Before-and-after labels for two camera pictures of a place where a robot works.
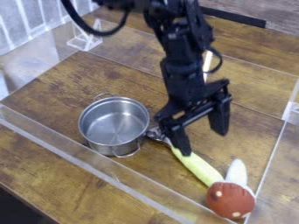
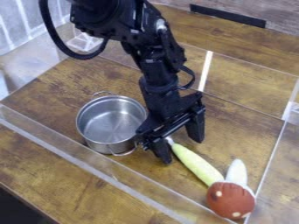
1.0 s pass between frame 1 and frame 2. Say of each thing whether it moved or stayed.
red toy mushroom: stayed
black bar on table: stayed
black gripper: moved
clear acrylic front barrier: stayed
